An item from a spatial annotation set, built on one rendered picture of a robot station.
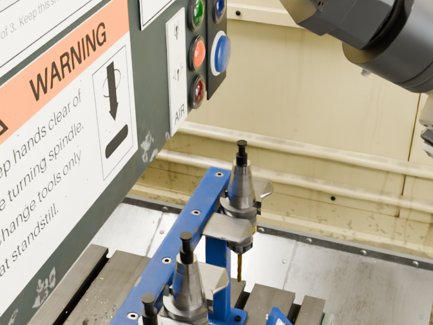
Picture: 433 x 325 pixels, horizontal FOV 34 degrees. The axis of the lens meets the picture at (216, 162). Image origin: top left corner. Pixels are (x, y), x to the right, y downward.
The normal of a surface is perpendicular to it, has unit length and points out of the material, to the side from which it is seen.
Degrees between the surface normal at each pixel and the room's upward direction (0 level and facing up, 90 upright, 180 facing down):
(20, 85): 90
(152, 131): 90
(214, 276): 0
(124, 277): 0
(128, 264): 0
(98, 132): 90
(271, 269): 24
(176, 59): 90
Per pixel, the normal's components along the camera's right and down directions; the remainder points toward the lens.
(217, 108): -0.33, 0.52
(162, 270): 0.00, -0.83
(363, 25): 0.18, 0.54
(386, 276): -0.13, -0.55
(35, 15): 0.94, 0.18
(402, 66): -0.06, 0.84
